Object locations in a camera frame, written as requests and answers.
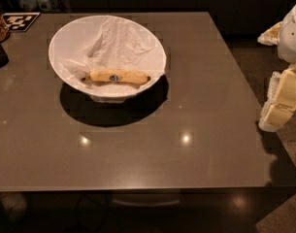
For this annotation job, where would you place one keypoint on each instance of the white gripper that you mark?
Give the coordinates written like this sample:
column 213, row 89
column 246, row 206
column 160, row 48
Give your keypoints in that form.
column 292, row 38

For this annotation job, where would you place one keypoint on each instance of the yellow banana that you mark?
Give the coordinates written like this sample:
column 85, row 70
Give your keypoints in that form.
column 121, row 76

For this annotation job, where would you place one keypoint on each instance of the white bowl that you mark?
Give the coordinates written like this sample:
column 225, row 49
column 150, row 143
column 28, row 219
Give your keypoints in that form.
column 103, row 92

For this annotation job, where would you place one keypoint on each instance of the white paper liner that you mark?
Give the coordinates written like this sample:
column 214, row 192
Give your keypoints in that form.
column 106, row 42

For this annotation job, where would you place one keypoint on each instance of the black white fiducial marker card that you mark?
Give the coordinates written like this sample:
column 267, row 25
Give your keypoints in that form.
column 19, row 22

